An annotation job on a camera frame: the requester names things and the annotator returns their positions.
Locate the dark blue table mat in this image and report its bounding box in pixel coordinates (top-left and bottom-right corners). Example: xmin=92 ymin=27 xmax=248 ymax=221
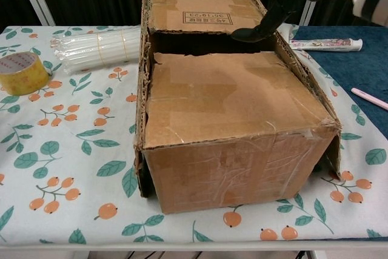
xmin=266 ymin=24 xmax=388 ymax=242

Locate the white toothpaste tube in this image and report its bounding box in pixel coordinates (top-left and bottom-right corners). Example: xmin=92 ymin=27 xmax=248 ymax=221
xmin=289 ymin=38 xmax=363 ymax=52

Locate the brown cardboard box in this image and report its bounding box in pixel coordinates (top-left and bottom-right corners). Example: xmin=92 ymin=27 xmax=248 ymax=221
xmin=133 ymin=0 xmax=343 ymax=215

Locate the floral print tablecloth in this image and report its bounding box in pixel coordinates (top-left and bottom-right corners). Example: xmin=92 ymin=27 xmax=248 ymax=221
xmin=0 ymin=24 xmax=388 ymax=244

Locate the yellow packing tape roll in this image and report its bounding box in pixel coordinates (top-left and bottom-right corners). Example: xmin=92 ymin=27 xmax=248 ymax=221
xmin=0 ymin=52 xmax=50 ymax=96

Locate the bundle of white plastic tubes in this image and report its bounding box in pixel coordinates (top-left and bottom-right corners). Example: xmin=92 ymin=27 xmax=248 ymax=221
xmin=50 ymin=30 xmax=142 ymax=75

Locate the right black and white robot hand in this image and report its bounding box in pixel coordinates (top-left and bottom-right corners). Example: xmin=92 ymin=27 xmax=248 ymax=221
xmin=230 ymin=0 xmax=346 ymax=43

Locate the pink toothbrush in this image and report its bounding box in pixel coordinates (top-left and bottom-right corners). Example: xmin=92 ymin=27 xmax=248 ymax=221
xmin=350 ymin=87 xmax=388 ymax=109

